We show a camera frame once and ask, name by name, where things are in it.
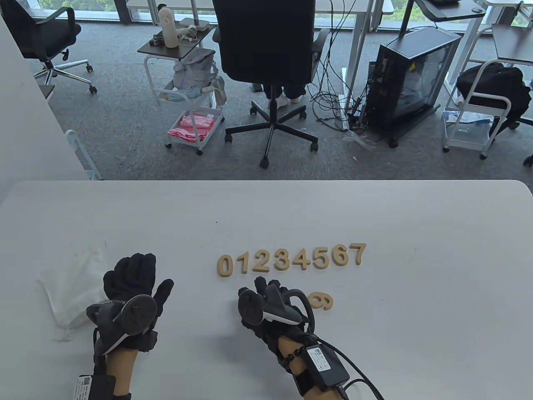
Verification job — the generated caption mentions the cream cylindrical bottle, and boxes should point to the cream cylindrical bottle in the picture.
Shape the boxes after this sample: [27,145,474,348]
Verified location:
[158,7,177,49]

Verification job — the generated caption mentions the white cart with dark top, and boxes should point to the white cart with dark top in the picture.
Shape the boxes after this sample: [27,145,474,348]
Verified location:
[442,24,533,161]
[137,24,227,157]

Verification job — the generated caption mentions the tangle of black cables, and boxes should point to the tangle of black cables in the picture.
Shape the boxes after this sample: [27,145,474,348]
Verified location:
[310,0,369,130]

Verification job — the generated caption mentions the black bag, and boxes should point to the black bag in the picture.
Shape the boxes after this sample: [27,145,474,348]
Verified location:
[456,62,533,128]

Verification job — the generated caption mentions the person's left forearm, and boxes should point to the person's left forearm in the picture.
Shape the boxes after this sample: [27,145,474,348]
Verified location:
[106,349,138,395]

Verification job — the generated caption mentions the black high-back office chair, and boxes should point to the black high-back office chair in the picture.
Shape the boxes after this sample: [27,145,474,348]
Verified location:
[212,0,329,169]

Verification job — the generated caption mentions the angular wooden number block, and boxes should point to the angular wooden number block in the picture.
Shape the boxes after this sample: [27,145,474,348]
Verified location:
[291,249,311,271]

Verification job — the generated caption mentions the black bead bracelet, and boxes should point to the black bead bracelet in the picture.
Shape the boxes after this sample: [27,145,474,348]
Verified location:
[283,344,309,369]

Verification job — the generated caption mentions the clear blue plastic packets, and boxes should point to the clear blue plastic packets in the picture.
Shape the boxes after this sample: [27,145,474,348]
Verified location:
[442,110,494,125]

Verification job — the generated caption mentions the curved flat-base wooden number block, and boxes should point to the curved flat-base wooden number block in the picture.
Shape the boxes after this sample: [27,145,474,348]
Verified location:
[252,249,271,275]

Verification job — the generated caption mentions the black grey hand controller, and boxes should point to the black grey hand controller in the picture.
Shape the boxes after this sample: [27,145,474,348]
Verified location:
[86,294,158,357]
[238,280,315,328]

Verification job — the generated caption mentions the white cloth drawstring bag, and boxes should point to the white cloth drawstring bag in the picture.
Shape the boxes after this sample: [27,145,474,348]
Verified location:
[37,246,112,343]

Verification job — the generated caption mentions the white flat box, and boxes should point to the white flat box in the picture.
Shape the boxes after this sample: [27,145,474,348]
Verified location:
[180,17,211,32]

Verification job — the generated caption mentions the black sensor cable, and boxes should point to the black sensor cable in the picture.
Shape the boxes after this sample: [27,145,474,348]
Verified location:
[319,340,386,400]

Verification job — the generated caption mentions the black monitor stand table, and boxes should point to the black monitor stand table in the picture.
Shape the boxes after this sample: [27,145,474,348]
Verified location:
[399,0,487,40]

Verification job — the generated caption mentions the black computer tower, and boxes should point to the black computer tower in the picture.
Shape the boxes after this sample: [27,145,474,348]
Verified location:
[365,27,463,148]

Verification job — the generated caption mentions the clear plastic bag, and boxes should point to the clear plastic bag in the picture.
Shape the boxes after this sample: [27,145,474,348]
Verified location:
[342,128,378,151]

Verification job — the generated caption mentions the black forearm sensor box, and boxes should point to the black forearm sensor box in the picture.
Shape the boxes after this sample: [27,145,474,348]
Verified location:
[75,375,117,400]
[306,344,350,391]

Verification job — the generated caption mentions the person's left hand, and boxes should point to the person's left hand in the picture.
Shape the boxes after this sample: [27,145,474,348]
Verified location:
[103,253,174,346]

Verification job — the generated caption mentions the light blue pouch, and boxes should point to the light blue pouch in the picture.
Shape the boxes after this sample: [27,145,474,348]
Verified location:
[160,85,201,105]

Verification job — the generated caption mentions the pink folded cloths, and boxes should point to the pink folded cloths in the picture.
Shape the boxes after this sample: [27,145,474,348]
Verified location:
[168,115,217,143]

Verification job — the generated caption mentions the black mesh office chair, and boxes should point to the black mesh office chair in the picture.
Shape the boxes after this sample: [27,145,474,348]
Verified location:
[0,0,97,94]

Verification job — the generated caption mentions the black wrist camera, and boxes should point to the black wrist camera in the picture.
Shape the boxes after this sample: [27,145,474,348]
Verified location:
[139,330,160,353]

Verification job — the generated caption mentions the grey backpack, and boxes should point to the grey backpack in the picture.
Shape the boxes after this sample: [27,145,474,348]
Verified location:
[172,47,218,90]

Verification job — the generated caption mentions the person's right hand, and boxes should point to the person's right hand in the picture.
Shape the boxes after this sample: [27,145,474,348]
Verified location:
[239,276,321,371]

